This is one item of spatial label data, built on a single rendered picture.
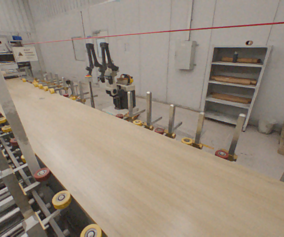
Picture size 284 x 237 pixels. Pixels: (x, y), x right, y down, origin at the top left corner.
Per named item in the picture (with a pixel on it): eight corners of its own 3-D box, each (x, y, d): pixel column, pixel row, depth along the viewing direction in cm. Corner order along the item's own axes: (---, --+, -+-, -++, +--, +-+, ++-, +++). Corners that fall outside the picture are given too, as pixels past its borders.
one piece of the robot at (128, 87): (121, 106, 389) (118, 72, 353) (136, 111, 357) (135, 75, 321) (110, 110, 367) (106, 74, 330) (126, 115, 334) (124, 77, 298)
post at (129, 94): (131, 131, 178) (129, 91, 157) (133, 132, 176) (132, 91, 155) (129, 132, 175) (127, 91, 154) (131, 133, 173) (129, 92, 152)
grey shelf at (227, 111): (206, 113, 380) (219, 45, 312) (248, 124, 327) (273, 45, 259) (199, 119, 349) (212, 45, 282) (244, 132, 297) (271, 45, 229)
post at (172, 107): (168, 149, 150) (171, 103, 129) (171, 150, 148) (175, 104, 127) (166, 151, 147) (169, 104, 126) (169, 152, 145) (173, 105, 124)
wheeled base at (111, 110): (122, 109, 403) (122, 100, 392) (140, 116, 366) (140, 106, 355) (101, 118, 358) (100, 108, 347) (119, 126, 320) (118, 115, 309)
